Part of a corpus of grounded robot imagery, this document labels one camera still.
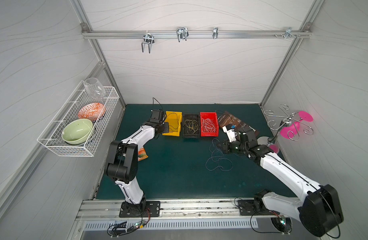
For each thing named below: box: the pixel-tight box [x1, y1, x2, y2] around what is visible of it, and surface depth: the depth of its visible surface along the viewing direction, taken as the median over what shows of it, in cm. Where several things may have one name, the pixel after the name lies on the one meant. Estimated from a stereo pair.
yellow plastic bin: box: [162, 111, 182, 137], surface depth 106 cm
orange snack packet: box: [137, 147, 149, 162], surface depth 94 cm
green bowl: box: [61, 118, 93, 146], surface depth 63 cm
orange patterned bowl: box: [78, 102, 106, 121], surface depth 72 cm
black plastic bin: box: [182, 113, 200, 138], surface depth 106 cm
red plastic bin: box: [200, 112, 219, 137], surface depth 104 cm
